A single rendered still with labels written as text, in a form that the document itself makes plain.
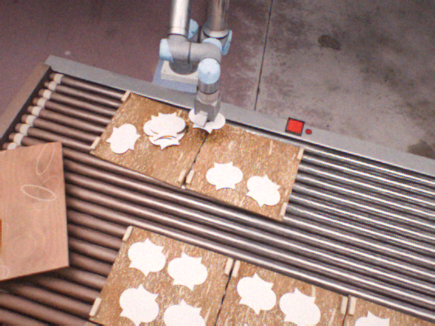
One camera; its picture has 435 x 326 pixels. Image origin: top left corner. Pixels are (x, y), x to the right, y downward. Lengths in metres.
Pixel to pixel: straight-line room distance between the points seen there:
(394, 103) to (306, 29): 0.94
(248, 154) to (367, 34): 2.25
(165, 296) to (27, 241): 0.51
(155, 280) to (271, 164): 0.65
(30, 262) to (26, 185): 0.29
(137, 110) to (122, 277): 0.73
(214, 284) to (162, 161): 0.54
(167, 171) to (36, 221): 0.52
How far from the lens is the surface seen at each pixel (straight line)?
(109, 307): 1.59
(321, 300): 1.63
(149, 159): 1.77
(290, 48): 3.53
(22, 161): 1.76
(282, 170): 1.77
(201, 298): 1.57
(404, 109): 3.42
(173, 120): 1.81
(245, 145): 1.81
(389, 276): 1.75
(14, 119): 2.01
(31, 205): 1.67
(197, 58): 1.53
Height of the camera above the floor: 2.47
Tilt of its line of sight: 60 degrees down
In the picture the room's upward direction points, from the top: 4 degrees clockwise
